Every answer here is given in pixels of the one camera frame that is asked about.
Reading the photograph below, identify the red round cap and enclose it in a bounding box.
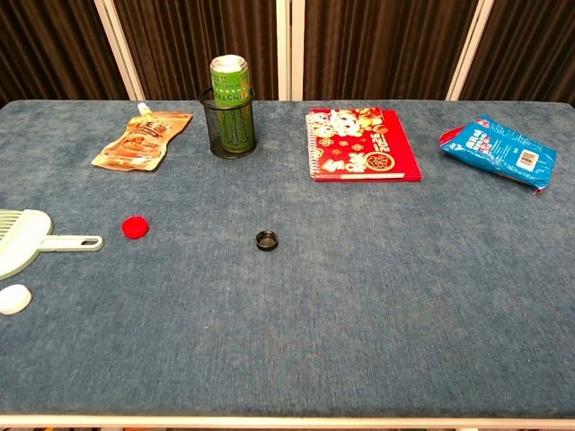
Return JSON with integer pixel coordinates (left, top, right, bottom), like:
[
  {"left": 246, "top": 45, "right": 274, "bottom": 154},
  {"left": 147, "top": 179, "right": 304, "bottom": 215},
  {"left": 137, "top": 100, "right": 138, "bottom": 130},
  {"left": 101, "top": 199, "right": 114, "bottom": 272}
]
[{"left": 121, "top": 215, "right": 150, "bottom": 240}]

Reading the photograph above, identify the mint green handheld tool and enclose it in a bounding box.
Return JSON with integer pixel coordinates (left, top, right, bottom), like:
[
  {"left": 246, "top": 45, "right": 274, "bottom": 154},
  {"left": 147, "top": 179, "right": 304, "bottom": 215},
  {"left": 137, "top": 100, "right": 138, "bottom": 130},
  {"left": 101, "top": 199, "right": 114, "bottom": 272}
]
[{"left": 0, "top": 208, "right": 104, "bottom": 281}]

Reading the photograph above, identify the small white cap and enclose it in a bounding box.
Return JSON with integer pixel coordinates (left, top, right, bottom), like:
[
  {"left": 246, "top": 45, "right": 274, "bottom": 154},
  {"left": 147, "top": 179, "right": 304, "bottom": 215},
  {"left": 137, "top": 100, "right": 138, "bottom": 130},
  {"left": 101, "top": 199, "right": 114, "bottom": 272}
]
[{"left": 0, "top": 284, "right": 33, "bottom": 315}]

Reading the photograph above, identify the red spiral notebook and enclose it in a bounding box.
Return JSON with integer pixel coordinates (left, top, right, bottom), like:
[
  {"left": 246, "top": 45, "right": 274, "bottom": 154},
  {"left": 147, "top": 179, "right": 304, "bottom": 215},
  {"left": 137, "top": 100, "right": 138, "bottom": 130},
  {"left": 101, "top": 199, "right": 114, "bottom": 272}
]
[{"left": 305, "top": 106, "right": 422, "bottom": 183}]

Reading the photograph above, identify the green can in cup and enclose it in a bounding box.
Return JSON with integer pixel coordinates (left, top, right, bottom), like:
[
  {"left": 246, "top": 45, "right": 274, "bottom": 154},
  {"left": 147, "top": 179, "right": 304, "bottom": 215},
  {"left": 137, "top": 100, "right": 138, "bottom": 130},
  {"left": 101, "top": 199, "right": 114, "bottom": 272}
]
[{"left": 198, "top": 85, "right": 258, "bottom": 160}]

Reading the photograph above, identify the blue table cloth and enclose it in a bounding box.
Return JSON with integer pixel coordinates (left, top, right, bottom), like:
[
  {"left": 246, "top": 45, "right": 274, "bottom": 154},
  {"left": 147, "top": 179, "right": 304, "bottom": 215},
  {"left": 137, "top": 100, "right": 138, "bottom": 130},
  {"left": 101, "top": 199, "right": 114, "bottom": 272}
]
[{"left": 0, "top": 99, "right": 575, "bottom": 418}]

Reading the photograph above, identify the green energy drink can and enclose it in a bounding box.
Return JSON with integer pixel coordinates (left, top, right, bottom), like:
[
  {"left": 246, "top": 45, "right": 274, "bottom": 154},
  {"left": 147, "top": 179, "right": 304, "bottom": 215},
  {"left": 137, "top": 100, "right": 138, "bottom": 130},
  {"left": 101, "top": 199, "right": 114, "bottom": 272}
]
[{"left": 209, "top": 55, "right": 251, "bottom": 152}]

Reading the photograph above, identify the brown sauce pouch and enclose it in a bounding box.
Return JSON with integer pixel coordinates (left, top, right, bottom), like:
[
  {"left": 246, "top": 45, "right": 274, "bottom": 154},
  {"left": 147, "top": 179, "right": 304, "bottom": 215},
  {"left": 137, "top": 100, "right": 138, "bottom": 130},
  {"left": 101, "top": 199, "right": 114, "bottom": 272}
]
[{"left": 91, "top": 102, "right": 194, "bottom": 172}]

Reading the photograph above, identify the dark pleated screen panel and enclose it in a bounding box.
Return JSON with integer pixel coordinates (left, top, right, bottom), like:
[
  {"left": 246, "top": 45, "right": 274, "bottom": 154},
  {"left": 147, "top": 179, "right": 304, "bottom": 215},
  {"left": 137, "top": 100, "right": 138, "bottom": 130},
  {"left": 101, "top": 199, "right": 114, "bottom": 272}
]
[
  {"left": 287, "top": 0, "right": 489, "bottom": 101},
  {"left": 447, "top": 0, "right": 575, "bottom": 107},
  {"left": 0, "top": 0, "right": 145, "bottom": 109},
  {"left": 105, "top": 0, "right": 288, "bottom": 101}
]

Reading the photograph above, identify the blue snack bag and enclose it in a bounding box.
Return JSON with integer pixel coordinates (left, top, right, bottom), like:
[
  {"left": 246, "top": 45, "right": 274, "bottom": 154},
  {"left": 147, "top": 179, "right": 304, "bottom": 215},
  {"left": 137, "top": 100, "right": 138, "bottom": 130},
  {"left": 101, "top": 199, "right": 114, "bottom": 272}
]
[{"left": 438, "top": 115, "right": 558, "bottom": 195}]

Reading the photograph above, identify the white table frame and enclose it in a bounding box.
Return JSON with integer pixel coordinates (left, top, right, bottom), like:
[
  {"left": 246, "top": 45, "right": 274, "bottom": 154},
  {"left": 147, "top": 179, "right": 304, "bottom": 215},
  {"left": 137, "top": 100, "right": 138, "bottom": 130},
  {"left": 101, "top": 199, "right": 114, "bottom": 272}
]
[{"left": 0, "top": 414, "right": 575, "bottom": 430}]

